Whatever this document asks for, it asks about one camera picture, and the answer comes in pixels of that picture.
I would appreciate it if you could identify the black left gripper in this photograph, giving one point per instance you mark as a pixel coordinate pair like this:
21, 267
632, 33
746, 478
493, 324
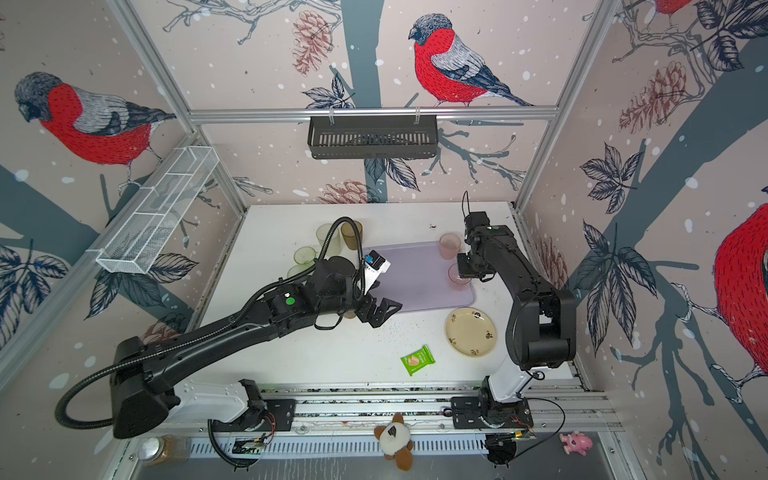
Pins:
381, 315

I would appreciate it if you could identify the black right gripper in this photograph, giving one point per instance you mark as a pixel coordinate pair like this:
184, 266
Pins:
466, 270

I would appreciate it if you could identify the pink textured glass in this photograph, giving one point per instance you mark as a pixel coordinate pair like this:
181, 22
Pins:
450, 246

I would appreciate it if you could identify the brown tall glass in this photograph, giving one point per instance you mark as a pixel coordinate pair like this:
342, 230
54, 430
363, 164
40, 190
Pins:
352, 236

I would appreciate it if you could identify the pink smooth glass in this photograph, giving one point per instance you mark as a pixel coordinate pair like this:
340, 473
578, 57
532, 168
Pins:
457, 282

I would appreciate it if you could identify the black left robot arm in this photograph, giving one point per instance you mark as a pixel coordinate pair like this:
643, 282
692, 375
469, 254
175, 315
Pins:
142, 388

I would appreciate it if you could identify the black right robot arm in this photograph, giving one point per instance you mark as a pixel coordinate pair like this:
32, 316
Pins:
541, 329

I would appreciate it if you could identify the lilac plastic tray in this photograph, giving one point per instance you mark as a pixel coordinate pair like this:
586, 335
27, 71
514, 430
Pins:
420, 278

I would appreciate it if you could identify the green snack packet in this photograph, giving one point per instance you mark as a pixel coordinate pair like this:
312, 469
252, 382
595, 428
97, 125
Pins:
418, 360

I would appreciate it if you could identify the cream patterned plate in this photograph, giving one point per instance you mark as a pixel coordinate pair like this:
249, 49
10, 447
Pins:
470, 332

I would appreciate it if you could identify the pale green tall glass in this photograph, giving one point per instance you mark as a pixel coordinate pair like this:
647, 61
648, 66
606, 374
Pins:
329, 236

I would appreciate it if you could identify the light green short glass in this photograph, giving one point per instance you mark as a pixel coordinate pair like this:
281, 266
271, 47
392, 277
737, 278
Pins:
305, 255

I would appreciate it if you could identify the plush dog toy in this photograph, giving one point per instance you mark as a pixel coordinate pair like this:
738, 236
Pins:
395, 442

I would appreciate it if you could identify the pink plush toy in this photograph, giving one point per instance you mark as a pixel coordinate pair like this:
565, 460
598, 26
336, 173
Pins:
576, 443

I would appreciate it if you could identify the jar with silver lid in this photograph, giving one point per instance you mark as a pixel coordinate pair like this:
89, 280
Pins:
164, 449

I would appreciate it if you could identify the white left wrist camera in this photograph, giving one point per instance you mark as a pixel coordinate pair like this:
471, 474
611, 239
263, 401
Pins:
374, 266

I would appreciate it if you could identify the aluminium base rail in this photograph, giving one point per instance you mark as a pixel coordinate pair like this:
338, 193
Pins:
356, 408

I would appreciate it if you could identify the black wall basket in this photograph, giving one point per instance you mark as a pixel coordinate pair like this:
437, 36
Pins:
371, 137

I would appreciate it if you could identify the white wire mesh basket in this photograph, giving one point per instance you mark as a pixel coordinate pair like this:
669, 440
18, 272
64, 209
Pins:
140, 239

